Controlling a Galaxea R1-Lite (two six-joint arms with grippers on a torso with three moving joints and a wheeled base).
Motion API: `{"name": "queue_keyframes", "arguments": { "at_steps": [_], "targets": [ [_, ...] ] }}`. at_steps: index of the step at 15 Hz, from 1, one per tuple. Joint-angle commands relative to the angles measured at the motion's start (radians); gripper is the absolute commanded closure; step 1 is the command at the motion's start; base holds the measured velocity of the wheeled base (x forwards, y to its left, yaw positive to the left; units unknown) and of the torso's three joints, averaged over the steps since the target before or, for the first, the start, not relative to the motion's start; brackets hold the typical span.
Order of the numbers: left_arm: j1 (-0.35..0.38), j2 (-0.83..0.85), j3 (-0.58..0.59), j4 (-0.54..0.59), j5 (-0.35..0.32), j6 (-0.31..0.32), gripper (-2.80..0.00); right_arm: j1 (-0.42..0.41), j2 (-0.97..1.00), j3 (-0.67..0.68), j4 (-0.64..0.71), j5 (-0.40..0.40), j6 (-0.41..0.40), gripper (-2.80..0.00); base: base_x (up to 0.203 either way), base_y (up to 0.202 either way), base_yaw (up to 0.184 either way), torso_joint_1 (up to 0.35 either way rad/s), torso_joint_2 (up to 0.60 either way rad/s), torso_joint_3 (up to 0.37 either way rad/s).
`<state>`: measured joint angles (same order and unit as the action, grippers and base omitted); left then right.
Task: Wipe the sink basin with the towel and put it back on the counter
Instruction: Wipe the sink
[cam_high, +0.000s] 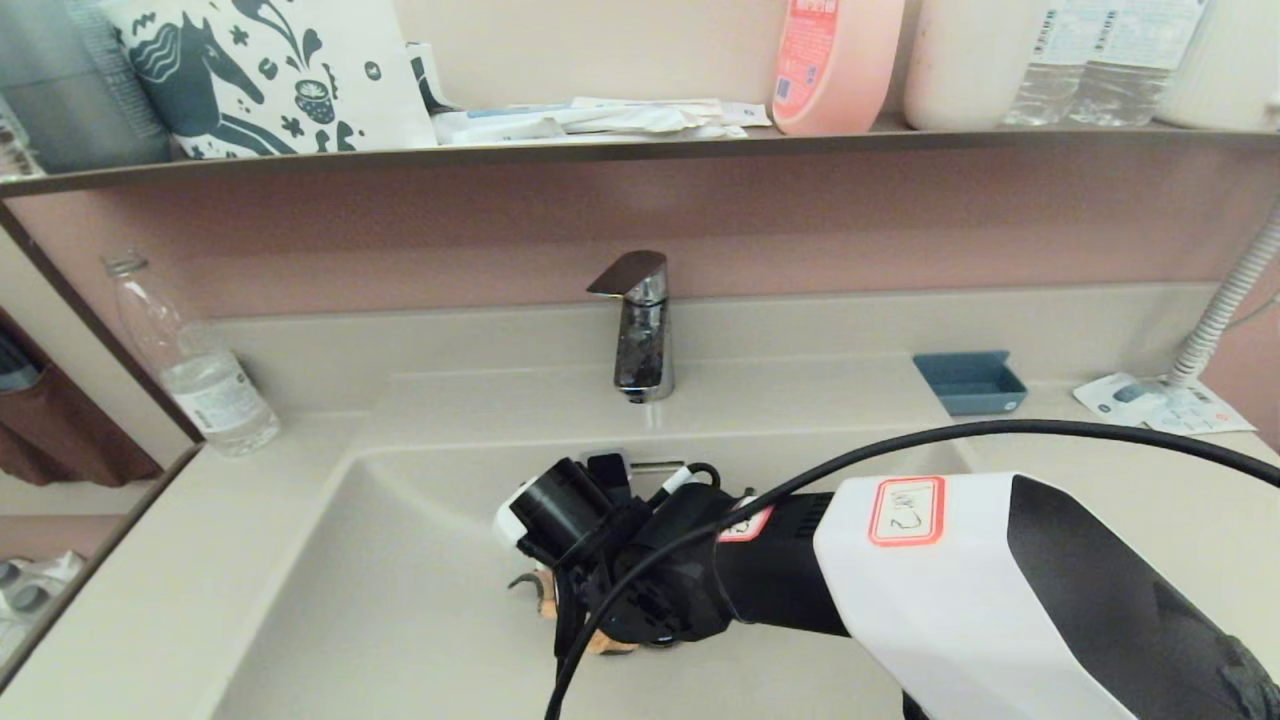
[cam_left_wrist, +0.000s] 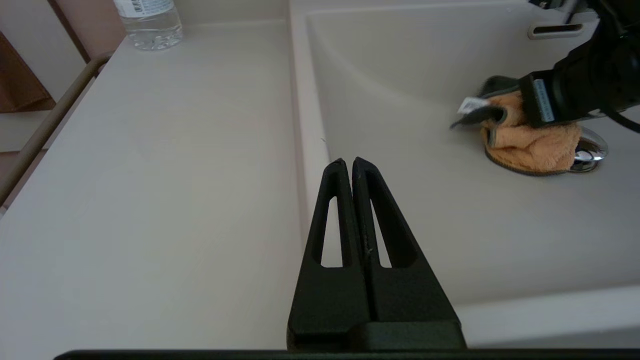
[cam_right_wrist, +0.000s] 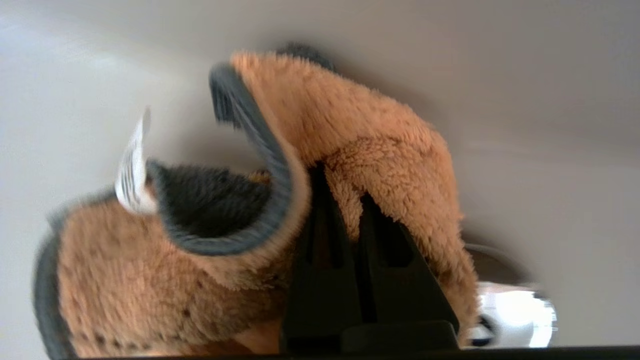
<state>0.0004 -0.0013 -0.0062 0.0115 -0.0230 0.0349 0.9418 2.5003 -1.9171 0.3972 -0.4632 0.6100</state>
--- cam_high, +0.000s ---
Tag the white packet blue stripe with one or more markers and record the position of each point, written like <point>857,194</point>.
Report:
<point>495,125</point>

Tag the black cylindrical right wrist camera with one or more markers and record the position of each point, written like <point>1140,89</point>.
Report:
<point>560,505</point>

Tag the brown wall shelf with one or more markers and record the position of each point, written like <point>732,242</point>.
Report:
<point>640,150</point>

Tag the blue soap dish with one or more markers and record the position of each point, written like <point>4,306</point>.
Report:
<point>970,387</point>

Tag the crumpled white packet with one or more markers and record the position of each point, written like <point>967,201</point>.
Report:
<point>655,117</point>

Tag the orange fluffy cleaning cloth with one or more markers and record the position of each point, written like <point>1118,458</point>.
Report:
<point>600,640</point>

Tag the white round jar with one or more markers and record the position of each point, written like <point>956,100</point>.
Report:
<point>965,60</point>

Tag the small flat white packet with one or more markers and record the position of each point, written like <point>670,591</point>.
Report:
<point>750,112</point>

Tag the clear plastic water bottle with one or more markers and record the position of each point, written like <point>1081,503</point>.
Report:
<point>1045,85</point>
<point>1135,75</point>

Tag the pink lotion bottle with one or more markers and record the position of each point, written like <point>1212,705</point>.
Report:
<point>838,70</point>

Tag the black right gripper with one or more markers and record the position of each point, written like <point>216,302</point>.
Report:
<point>670,590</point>

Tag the uncapped clear plastic bottle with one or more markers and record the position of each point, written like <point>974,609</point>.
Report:
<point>210,385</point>

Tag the chrome faucet body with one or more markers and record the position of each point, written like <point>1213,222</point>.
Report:
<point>643,350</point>

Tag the white horse print bag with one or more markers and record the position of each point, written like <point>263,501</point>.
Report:
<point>335,60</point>

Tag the white blister card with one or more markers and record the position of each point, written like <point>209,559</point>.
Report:
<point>1110,395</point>

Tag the white ribbed container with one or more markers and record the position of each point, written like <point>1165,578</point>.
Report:
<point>1225,70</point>

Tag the white printed leaflet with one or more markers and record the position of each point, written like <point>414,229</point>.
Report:
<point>1205,412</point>

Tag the beige ceramic sink basin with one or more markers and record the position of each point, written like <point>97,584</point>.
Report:
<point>400,600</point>

